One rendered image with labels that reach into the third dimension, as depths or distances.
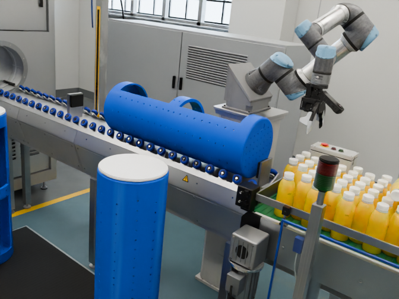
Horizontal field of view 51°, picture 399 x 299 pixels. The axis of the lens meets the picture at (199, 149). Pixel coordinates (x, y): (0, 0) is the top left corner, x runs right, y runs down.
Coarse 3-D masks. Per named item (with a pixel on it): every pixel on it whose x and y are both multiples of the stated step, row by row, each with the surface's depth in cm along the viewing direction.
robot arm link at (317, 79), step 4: (312, 72) 168; (312, 76) 167; (316, 76) 166; (320, 76) 165; (324, 76) 164; (328, 76) 165; (312, 80) 167; (316, 80) 166; (320, 80) 165; (324, 80) 165; (328, 80) 166; (316, 84) 167; (320, 84) 166; (324, 84) 166; (328, 84) 168
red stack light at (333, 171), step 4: (320, 164) 128; (324, 164) 127; (328, 164) 127; (332, 164) 127; (336, 164) 127; (316, 168) 131; (320, 168) 129; (324, 168) 128; (328, 168) 127; (332, 168) 127; (336, 168) 128; (320, 172) 129; (324, 172) 128; (328, 172) 127; (332, 172) 128; (336, 172) 128; (328, 176) 128; (332, 176) 128
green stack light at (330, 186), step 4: (316, 172) 131; (316, 176) 130; (320, 176) 129; (324, 176) 128; (336, 176) 129; (316, 180) 130; (320, 180) 129; (324, 180) 128; (328, 180) 128; (332, 180) 129; (316, 184) 130; (320, 184) 129; (324, 184) 129; (328, 184) 129; (332, 184) 129; (316, 188) 131; (320, 188) 130; (324, 188) 129; (328, 188) 129; (332, 188) 130
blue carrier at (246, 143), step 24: (120, 96) 216; (144, 96) 238; (120, 120) 216; (144, 120) 205; (168, 120) 196; (192, 120) 189; (216, 120) 184; (264, 120) 183; (168, 144) 201; (192, 144) 190; (216, 144) 181; (240, 144) 175; (264, 144) 190; (240, 168) 178
